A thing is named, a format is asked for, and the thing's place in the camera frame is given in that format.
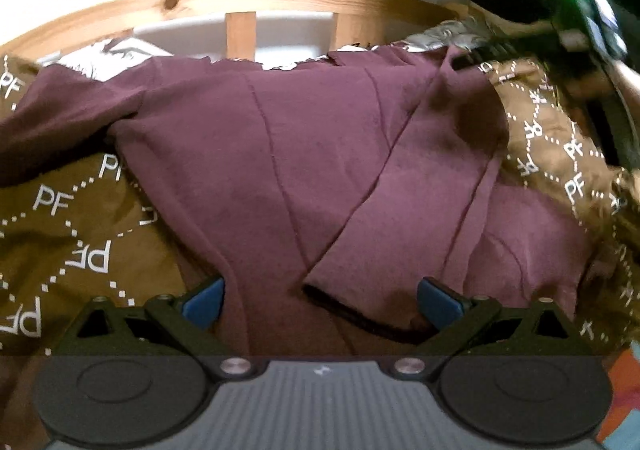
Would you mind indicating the maroon long-sleeve shirt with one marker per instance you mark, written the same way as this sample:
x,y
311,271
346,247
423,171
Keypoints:
x,y
300,155

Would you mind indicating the grey floral cloth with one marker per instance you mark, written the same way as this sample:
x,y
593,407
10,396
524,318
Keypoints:
x,y
440,36

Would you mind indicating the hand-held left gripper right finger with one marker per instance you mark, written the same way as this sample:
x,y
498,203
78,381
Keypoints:
x,y
441,304

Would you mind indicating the wooden bed frame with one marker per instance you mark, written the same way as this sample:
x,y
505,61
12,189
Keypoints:
x,y
150,5

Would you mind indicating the orange patterned cloth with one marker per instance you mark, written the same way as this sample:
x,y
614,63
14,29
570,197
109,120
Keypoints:
x,y
625,400

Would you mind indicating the white patterned bed sheet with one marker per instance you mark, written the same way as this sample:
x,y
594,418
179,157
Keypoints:
x,y
130,49

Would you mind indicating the brown printed blanket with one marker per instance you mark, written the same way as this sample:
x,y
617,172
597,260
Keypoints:
x,y
60,240

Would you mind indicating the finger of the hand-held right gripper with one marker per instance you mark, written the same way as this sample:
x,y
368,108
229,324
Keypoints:
x,y
500,53

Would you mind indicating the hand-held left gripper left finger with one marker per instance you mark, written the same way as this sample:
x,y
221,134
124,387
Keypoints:
x,y
204,304

